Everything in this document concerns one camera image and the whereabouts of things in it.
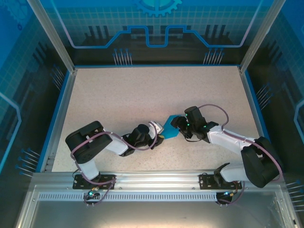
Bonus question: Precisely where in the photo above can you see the grey metal sheet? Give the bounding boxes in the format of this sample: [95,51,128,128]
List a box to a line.
[14,185,304,228]

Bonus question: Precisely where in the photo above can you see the aluminium crossbeam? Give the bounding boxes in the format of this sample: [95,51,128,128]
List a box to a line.
[32,170,285,190]

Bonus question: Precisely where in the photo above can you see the slotted aluminium strip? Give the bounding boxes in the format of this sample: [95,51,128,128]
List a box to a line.
[38,192,238,202]

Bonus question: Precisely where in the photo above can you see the blue table edge strip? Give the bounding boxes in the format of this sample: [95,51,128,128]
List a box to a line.
[75,64,240,68]

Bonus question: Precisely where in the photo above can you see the connector module with green light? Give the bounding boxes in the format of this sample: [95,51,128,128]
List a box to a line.
[86,187,100,200]
[217,190,239,202]

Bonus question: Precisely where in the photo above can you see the blue printed side panel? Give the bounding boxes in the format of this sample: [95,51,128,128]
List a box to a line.
[247,0,304,214]
[0,0,72,228]

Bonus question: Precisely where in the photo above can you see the printed panel with gear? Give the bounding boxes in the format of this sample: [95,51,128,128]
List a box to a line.
[45,0,269,66]

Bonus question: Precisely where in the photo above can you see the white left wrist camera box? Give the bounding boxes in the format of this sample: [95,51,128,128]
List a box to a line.
[148,121,165,136]

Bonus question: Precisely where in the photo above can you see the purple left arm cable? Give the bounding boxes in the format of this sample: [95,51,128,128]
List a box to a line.
[70,124,160,185]

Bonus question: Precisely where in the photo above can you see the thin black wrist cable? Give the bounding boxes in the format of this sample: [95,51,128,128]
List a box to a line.
[184,135,202,143]

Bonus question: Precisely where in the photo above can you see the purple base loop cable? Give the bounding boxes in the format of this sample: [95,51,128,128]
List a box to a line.
[83,175,117,208]
[215,179,245,207]

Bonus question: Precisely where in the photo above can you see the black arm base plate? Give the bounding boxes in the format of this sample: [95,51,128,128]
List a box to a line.
[199,173,245,190]
[73,174,117,190]

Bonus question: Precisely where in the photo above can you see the blue side rail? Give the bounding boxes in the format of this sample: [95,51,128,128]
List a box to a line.
[237,66,281,173]

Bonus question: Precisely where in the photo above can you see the aluminium side rail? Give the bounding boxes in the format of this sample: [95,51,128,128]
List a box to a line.
[40,68,78,173]

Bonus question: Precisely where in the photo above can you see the aluminium frame post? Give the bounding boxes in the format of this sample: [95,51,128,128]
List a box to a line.
[238,0,287,75]
[26,0,78,75]

